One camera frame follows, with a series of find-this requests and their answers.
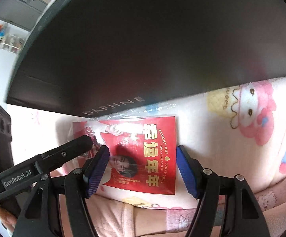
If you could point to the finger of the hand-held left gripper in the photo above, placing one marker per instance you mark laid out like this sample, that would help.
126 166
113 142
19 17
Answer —
71 148

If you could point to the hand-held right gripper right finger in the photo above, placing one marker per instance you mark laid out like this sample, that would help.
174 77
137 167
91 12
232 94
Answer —
187 172

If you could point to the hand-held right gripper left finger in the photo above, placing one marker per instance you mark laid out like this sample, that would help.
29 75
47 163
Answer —
97 170

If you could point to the red envelope packet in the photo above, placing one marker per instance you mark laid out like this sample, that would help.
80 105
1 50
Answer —
155 153

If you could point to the black cardboard box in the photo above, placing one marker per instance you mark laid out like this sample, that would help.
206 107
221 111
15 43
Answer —
145 42

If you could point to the person's left hand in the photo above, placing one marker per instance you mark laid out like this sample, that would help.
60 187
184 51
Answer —
7 217

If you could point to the pink printed blanket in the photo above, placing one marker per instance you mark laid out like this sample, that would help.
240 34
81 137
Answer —
219 153

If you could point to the white shelf rack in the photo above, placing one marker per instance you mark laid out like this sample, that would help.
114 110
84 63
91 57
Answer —
11 43

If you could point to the red blue toy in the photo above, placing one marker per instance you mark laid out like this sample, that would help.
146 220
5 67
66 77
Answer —
0 29

